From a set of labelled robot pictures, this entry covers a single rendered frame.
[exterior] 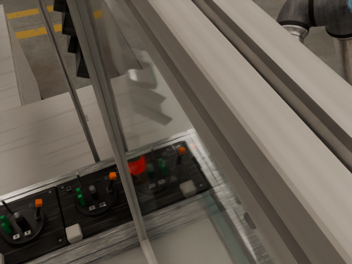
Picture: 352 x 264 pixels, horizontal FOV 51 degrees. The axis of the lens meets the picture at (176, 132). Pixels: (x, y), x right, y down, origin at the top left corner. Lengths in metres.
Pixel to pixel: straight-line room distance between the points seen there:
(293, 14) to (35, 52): 3.13
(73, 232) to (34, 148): 0.57
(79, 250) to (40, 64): 2.69
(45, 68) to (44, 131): 1.95
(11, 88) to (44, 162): 0.56
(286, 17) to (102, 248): 0.90
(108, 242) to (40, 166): 0.54
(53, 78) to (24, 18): 1.20
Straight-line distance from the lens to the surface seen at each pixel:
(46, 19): 1.08
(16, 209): 1.38
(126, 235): 1.24
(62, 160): 1.62
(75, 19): 0.64
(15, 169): 1.67
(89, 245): 1.26
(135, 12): 0.16
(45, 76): 3.57
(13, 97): 2.01
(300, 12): 1.11
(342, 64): 1.26
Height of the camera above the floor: 2.05
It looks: 48 degrees down
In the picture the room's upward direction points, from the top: 6 degrees counter-clockwise
